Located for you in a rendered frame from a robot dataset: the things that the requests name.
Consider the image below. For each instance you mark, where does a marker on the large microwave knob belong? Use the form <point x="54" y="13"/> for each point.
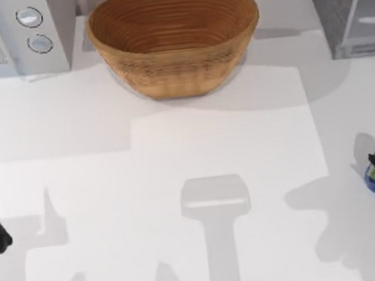
<point x="29" y="17"/>

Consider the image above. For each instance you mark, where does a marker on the brown woven basket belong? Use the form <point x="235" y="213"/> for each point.
<point x="174" y="42"/>

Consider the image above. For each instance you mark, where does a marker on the small microwave knob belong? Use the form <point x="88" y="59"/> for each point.
<point x="40" y="43"/>

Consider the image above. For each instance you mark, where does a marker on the pale microwave oven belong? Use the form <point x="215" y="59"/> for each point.
<point x="15" y="37"/>

